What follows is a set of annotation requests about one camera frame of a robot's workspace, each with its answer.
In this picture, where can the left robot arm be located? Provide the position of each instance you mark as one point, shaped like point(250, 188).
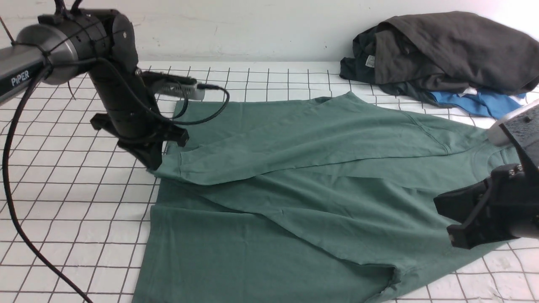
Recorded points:
point(101, 43)

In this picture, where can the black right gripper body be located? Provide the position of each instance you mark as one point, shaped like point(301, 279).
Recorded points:
point(502, 207)

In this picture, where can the dark green garment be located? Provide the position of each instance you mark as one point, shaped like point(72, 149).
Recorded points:
point(361, 68)

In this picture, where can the green long-sleeved shirt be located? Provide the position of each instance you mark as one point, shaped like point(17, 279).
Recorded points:
point(328, 200)

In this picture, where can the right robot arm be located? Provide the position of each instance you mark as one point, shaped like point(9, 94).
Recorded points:
point(520, 129)

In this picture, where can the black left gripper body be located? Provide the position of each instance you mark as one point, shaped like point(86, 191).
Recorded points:
point(131, 111)

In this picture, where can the white grid-patterned table cloth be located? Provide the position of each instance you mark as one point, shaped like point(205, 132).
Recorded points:
point(85, 204)

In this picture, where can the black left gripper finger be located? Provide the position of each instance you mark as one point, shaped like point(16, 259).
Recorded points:
point(149, 154)

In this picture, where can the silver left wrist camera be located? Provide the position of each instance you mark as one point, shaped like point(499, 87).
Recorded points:
point(172, 85)

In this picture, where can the dark grey garment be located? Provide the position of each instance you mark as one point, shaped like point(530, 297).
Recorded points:
point(453, 51)

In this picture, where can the blue garment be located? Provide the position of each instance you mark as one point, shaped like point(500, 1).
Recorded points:
point(485, 103)

